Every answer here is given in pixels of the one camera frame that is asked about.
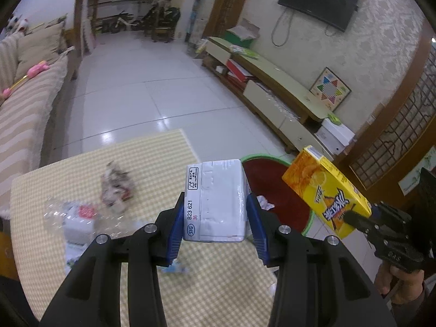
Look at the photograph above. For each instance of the yellow checked tablecloth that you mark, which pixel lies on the yellow checked tablecloth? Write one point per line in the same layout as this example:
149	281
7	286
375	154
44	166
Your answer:
85	286

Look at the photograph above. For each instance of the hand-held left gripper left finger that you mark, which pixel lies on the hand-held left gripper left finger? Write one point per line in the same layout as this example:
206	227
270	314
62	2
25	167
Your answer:
174	235

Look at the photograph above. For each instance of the crushed clear plastic bottle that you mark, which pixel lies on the crushed clear plastic bottle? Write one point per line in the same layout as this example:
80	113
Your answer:
81	214

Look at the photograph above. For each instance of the person's right hand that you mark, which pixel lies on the person's right hand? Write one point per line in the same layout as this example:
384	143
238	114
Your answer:
398	286

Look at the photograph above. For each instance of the wooden chair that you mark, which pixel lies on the wooden chair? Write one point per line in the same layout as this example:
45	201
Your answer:
163	24

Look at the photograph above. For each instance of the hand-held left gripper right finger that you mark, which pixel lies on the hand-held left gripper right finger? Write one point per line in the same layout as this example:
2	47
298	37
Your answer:
260	235

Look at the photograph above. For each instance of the wooden lattice screen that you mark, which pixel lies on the wooden lattice screen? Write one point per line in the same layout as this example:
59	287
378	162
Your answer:
398	126

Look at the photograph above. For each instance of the wooden tv cabinet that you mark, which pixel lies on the wooden tv cabinet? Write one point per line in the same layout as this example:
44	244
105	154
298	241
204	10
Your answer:
272	85

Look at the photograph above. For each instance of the white milk carton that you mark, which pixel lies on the white milk carton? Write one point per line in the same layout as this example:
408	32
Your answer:
218	201

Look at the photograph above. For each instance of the crumpled brown paper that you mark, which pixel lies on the crumpled brown paper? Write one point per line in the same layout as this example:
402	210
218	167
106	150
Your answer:
117	187

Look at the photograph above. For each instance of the red flat box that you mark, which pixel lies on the red flat box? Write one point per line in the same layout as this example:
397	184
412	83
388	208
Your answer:
238	71

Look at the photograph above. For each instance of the yellow snack box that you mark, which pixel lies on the yellow snack box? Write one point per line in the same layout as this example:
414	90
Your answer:
327	194

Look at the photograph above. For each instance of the white storage box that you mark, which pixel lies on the white storage box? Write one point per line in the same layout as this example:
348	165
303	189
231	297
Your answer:
335	136

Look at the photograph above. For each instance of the crumpled white paper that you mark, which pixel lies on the crumpled white paper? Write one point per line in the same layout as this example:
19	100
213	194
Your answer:
265	202

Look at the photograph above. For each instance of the striped beige sofa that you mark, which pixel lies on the striped beige sofa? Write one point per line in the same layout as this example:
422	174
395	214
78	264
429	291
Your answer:
24	115

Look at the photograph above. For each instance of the checkers game board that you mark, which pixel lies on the checkers game board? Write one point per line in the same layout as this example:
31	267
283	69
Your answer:
330	90

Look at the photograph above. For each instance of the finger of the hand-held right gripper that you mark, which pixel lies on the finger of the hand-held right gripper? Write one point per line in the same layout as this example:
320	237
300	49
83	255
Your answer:
359	221

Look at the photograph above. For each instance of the black and white plush toy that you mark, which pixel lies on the black and white plush toy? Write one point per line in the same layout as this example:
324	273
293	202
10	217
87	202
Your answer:
17	24

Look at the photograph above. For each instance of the small balance bike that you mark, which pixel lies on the small balance bike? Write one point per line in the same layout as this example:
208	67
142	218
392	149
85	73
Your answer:
121	24

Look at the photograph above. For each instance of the beige sofa cushion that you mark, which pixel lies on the beige sofa cushion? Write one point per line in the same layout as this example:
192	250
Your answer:
39	46

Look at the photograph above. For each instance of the green and white cardboard box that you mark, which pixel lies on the green and white cardboard box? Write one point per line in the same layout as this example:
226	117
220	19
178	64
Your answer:
243	34

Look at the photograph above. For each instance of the black wall television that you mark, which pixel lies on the black wall television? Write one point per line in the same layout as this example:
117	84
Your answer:
316	0

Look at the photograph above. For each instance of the green basin with red inside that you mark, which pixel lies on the green basin with red inside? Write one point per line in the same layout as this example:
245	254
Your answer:
286	194

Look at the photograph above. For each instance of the pink toy stick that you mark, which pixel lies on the pink toy stick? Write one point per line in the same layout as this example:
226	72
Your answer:
34	71

